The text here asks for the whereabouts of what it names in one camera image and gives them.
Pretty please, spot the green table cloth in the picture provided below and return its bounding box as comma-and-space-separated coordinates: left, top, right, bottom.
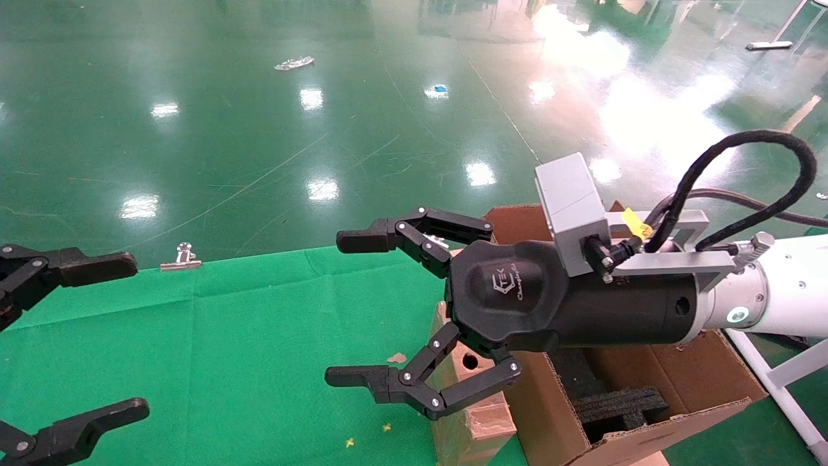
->
0, 245, 528, 466

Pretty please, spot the white pipe frame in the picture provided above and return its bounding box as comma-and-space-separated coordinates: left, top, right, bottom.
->
724, 327, 828, 463

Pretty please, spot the large open brown carton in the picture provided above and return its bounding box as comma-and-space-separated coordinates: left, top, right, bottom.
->
482, 201, 767, 466

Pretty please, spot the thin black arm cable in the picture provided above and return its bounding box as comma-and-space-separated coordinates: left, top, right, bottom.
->
647, 188, 828, 228

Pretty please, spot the cross-shaped black foam insert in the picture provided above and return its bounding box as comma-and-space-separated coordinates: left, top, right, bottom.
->
572, 386, 670, 444

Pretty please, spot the silver camera mount bracket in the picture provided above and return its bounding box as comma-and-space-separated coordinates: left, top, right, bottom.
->
602, 208, 738, 293

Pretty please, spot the small brown cardboard box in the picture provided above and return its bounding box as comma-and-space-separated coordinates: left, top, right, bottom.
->
430, 301, 518, 466

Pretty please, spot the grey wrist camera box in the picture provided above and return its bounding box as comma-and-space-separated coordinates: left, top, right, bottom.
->
534, 153, 612, 278

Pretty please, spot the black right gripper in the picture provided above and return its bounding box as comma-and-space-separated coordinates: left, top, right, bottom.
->
325, 207, 706, 421

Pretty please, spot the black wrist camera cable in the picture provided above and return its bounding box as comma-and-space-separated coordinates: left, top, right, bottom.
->
644, 129, 818, 254

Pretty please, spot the flat black foam pad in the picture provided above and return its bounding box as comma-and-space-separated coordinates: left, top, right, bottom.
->
550, 346, 609, 402

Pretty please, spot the yellow cable tag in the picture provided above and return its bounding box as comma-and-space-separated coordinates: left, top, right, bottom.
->
624, 207, 654, 240

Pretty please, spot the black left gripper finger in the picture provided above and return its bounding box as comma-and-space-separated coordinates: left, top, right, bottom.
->
0, 398, 150, 466
0, 245, 138, 331

